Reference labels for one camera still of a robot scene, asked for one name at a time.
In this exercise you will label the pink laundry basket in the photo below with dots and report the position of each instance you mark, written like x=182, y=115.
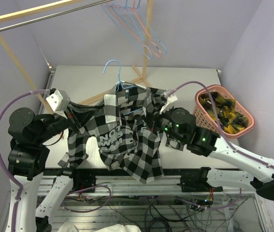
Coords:
x=205, y=121

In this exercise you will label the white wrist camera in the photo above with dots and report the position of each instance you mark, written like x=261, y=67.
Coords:
x=169, y=98
x=58, y=101

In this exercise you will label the wooden clothes rack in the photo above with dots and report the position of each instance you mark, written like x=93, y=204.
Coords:
x=141, y=76

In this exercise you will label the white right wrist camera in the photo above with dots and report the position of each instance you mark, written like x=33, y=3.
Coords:
x=169, y=98

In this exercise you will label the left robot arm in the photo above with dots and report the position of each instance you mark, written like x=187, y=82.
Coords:
x=26, y=163

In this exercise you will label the black white checked shirt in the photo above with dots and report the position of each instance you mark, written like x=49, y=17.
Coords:
x=123, y=126

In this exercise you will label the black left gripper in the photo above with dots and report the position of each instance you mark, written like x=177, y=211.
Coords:
x=78, y=113

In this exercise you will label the yellow black checked garment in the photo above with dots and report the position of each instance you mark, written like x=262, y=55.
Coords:
x=231, y=121

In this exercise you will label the metal hanging rod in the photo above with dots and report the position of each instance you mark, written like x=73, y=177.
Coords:
x=44, y=8

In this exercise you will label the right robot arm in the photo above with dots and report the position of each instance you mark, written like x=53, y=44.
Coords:
x=254, y=172

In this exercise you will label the white cloth under table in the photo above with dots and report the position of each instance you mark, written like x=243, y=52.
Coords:
x=70, y=227

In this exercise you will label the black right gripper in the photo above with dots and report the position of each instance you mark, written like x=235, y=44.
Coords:
x=157, y=119

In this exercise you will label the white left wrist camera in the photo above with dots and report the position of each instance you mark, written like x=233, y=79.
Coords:
x=58, y=101

